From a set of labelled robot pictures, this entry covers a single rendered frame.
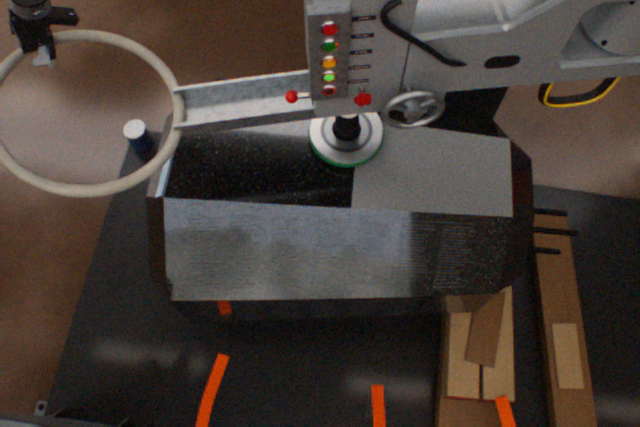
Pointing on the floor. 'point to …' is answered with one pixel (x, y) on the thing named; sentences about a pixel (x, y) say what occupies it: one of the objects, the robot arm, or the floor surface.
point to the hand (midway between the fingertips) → (48, 55)
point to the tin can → (138, 135)
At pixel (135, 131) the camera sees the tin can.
